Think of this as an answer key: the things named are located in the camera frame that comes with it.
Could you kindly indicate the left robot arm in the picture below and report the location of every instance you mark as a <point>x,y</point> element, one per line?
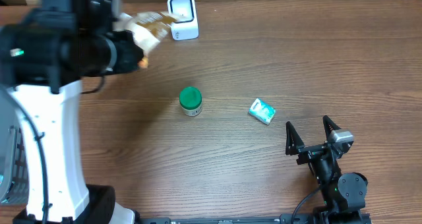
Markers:
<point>43,61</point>

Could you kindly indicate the green lid jar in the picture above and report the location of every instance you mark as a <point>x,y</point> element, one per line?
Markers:
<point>190,99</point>

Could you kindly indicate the beige pouch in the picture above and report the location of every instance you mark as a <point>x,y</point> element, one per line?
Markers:
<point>148,29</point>

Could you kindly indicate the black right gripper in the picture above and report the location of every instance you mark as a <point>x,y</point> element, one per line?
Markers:
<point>295,143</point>

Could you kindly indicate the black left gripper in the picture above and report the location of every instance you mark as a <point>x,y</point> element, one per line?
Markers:
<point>130,47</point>

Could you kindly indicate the grey plastic mesh basket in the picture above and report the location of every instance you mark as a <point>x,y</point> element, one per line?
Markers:
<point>14,173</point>

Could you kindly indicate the teal tissue pack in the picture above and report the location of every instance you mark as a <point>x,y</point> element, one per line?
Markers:
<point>262,111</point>

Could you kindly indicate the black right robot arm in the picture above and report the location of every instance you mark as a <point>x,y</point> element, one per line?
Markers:
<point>343,193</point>

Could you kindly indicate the white barcode scanner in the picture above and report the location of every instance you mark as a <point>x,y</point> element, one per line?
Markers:
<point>187,27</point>

